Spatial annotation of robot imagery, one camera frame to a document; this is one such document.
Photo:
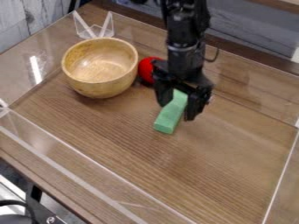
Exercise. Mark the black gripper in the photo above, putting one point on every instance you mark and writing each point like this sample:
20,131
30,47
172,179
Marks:
180,71

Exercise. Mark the green rectangular block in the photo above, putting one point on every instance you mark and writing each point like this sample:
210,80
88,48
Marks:
171,113

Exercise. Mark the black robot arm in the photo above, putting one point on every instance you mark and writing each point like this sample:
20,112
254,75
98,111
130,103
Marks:
187,20

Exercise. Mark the brown wooden bowl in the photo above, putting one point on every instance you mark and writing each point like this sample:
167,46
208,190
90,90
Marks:
100,67

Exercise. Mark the red toy strawberry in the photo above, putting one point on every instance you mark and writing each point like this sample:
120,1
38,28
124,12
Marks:
146,68

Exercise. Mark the clear acrylic tray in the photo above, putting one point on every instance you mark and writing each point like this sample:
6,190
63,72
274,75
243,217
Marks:
225,170

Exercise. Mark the clear acrylic corner bracket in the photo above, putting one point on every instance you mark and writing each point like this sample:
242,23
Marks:
94,31

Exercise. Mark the black table leg bracket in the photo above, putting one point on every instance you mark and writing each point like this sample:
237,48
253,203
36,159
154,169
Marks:
44,216

